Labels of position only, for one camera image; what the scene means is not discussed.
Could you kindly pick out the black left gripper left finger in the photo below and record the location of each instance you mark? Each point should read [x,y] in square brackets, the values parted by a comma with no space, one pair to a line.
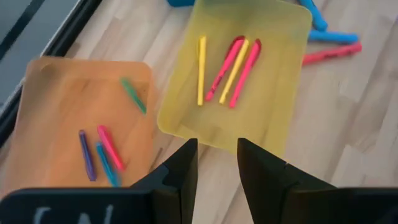
[124,205]

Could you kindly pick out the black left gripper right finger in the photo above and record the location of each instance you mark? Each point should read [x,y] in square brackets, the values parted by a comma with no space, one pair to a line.
[295,205]

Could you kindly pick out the short teal marker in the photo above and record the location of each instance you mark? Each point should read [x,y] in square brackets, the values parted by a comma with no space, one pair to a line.
[107,165]

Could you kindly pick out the short purple marker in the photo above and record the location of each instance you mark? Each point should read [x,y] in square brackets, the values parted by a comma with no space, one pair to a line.
[87,155]

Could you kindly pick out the slim pink highlighter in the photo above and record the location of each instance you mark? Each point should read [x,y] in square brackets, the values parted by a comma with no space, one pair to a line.
[245,73]
[225,68]

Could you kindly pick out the slim yellow highlighter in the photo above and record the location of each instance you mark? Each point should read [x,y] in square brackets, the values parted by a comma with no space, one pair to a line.
[234,71]
[201,71]

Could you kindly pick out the short pink marker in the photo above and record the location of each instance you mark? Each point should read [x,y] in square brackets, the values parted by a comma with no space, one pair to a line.
[110,147]

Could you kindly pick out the short green marker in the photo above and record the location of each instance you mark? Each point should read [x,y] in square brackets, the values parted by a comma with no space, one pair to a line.
[133,95]

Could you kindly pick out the yellow translucent plastic bin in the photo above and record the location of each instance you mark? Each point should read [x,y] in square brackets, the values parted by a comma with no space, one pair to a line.
[273,93]

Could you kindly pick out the orange translucent plastic bin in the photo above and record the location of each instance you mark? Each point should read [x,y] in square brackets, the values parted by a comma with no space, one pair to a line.
[56,102]

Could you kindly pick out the large red marker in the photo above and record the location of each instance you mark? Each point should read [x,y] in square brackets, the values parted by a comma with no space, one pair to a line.
[332,53]

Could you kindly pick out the large blue marker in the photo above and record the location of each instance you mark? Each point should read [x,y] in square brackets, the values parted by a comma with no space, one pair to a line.
[334,37]
[315,15]

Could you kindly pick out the blue plastic bin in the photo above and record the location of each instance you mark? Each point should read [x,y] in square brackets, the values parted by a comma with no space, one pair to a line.
[180,2]

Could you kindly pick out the black aluminium table frame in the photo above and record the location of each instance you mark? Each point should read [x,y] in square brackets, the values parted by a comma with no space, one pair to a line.
[62,41]

